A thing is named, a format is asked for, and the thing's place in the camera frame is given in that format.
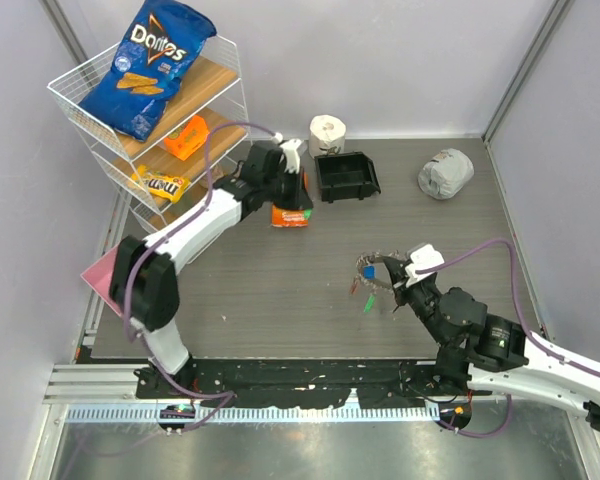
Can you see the white wire wooden shelf rack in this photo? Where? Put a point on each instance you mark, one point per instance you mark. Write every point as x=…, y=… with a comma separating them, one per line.
x=213, y=89

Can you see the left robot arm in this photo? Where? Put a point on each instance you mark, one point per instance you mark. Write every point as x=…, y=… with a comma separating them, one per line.
x=144, y=282

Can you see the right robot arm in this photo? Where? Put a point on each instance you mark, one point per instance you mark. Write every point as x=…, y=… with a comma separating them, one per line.
x=481, y=351

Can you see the yellow M&M candy bag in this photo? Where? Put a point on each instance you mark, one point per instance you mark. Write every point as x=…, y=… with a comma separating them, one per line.
x=161, y=185

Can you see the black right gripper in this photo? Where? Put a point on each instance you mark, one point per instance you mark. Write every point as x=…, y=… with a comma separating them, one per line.
x=396, y=270

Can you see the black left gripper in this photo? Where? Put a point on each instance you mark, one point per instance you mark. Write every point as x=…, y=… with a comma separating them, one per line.
x=299, y=198

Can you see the pink plastic tray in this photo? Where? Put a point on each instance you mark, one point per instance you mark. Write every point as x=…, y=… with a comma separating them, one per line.
x=99, y=275

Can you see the orange razor box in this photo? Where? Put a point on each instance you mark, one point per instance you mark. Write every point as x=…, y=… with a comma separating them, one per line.
x=284, y=218

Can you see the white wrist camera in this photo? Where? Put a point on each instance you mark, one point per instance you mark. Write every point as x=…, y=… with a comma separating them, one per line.
x=292, y=150
x=423, y=260

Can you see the blue Doritos chip bag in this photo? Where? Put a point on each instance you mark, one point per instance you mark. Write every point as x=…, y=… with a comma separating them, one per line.
x=157, y=50

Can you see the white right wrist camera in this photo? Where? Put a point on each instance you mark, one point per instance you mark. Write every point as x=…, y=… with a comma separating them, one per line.
x=423, y=260

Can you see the grey wrapped paper bundle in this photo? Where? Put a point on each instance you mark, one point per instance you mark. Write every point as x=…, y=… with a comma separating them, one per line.
x=445, y=174

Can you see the blue tag key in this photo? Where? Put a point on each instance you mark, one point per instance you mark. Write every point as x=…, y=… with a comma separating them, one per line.
x=369, y=272

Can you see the orange snack box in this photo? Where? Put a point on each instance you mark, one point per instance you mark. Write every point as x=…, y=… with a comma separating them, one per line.
x=185, y=140

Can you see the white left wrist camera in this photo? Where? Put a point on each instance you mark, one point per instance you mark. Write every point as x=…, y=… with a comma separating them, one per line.
x=292, y=150

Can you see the black plastic storage bin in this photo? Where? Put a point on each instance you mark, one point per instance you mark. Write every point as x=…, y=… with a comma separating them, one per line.
x=346, y=176

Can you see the white toilet paper roll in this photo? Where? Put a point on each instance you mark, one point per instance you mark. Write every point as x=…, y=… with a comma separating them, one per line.
x=326, y=136

